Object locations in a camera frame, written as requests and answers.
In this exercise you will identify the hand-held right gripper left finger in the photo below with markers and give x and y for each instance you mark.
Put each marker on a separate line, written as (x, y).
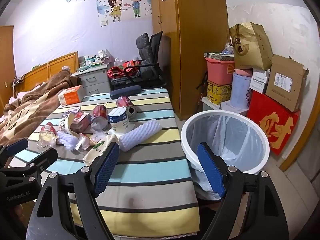
(107, 167)

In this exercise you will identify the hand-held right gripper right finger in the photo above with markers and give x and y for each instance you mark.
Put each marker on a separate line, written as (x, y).
(210, 167)

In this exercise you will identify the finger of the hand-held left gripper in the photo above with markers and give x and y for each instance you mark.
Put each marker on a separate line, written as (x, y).
(17, 143)
(42, 158)

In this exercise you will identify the cream tissue pack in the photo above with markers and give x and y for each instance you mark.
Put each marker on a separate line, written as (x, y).
(96, 151)

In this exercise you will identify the clear bottle with red label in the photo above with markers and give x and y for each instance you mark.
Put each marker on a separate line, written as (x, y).
(47, 132)

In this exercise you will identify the white foam net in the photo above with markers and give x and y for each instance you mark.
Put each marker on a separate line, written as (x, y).
(66, 140)

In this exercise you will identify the clear plastic wrapper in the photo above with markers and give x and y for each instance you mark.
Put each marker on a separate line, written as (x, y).
(83, 142)

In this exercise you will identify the clear plastic cup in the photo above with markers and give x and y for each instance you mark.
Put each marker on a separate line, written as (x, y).
(98, 133)

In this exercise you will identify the translucent plastic bin liner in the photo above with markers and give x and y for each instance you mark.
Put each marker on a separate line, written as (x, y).
(232, 135)

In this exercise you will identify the cream paper cup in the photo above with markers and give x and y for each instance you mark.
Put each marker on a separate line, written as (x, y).
(65, 125)

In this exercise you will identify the white foam sheet roll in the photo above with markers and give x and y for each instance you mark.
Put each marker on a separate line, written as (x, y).
(140, 135)

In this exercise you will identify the pink drink carton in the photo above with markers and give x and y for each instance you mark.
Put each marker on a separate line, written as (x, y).
(80, 122)

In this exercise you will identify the red drink can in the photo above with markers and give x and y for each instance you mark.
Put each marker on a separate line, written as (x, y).
(123, 102)
(100, 115)

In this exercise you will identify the white round trash bin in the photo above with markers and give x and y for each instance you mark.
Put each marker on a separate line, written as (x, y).
(265, 155)

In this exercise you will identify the brown blanket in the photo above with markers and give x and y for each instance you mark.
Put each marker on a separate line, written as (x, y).
(30, 105)

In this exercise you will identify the striped bed sheet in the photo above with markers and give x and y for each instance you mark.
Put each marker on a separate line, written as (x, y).
(150, 175)

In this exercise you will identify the flat white box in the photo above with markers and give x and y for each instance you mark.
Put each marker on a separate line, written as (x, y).
(232, 108)

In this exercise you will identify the white power strip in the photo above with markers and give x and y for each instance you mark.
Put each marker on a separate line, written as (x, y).
(17, 80)

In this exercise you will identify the orange and white box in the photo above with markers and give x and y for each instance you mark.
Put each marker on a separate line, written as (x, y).
(72, 96)

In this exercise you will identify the yellow patterned box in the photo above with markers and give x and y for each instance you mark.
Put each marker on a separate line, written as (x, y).
(217, 92)

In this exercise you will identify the dark blue glasses case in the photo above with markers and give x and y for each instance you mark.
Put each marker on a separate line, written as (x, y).
(125, 92)

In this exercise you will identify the red gift box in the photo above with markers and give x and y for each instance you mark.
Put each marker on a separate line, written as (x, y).
(262, 110)

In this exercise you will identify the lavender cylindrical box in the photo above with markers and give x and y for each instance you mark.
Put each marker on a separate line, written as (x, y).
(238, 90)

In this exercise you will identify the grey drawer cabinet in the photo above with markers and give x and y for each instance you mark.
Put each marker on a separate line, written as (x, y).
(95, 80)

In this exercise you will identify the wooden door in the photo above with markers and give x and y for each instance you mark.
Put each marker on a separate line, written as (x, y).
(6, 55)

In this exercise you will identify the small white box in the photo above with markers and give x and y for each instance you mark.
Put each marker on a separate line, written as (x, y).
(257, 89)
(261, 73)
(259, 82)

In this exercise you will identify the wooden headboard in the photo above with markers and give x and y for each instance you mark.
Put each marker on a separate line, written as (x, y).
(62, 62)

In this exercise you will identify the pink plastic box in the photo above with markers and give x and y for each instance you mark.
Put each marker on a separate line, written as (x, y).
(217, 71)

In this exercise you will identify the red patterned bag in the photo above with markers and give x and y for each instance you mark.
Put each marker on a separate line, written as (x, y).
(120, 71)

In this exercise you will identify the pink round lid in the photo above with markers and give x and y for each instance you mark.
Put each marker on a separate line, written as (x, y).
(243, 72)

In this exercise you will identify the white plastic bag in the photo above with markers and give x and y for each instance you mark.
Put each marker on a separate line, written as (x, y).
(118, 61)

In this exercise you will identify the brown cardboard box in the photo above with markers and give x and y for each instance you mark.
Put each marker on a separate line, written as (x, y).
(282, 87)

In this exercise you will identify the pile of small boxes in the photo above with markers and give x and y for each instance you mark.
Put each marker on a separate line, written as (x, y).
(93, 60)

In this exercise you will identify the flat patterned box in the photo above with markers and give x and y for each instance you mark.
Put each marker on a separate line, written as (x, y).
(215, 55)

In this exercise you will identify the clear bag with blue items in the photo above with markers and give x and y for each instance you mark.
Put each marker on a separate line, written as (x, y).
(227, 49)

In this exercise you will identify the black office chair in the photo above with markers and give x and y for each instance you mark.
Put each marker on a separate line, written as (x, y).
(155, 55)

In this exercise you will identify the grey chair cushion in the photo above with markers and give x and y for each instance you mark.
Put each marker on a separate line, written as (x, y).
(145, 47)

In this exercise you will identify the wooden wardrobe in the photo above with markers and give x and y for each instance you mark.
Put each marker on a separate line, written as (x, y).
(195, 42)

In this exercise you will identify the gold paper bag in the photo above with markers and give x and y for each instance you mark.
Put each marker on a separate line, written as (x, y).
(252, 47)

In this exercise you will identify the white wall switch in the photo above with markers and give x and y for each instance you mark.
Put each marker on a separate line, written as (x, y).
(104, 23)

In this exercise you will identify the cartoon couple wall sticker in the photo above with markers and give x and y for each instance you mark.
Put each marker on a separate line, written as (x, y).
(116, 5)

